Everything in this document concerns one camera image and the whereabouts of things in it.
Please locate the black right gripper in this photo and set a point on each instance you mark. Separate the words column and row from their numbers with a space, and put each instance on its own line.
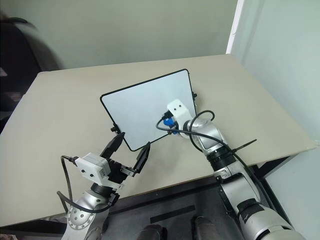
column 167, row 115

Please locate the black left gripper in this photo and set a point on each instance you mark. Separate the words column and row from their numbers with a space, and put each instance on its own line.
column 116, row 172

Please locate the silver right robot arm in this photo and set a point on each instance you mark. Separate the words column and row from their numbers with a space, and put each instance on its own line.
column 250, row 200

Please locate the black whiteboard stand knob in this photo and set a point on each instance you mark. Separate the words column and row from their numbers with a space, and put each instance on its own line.
column 114, row 129
column 194, row 95

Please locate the black-framed whiteboard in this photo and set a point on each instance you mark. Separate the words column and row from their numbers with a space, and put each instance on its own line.
column 140, row 110

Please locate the black tape strip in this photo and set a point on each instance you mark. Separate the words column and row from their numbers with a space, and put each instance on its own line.
column 172, row 214

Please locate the dark rounded shape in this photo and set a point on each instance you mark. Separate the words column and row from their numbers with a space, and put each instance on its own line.
column 202, row 228
column 155, row 232

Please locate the dark blurred chair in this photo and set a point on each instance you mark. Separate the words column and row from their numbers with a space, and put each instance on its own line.
column 22, row 65

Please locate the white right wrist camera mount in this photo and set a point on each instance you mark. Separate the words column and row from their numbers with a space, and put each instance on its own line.
column 178, row 110

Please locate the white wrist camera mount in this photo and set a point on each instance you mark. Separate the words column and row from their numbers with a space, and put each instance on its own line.
column 91, row 166
column 178, row 110

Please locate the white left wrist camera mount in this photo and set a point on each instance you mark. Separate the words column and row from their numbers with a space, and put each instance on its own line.
column 91, row 166

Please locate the black table frame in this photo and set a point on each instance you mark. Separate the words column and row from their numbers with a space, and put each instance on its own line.
column 275, row 167

